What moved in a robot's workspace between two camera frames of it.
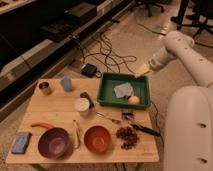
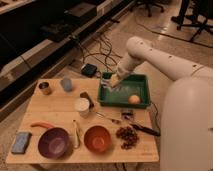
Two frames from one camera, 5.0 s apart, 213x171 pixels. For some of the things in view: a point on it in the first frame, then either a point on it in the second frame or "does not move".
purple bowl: (54, 143) does not move
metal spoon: (113, 120) does not move
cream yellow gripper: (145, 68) → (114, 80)
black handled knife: (150, 131) does not move
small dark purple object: (128, 115) does not move
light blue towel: (124, 90) → (105, 83)
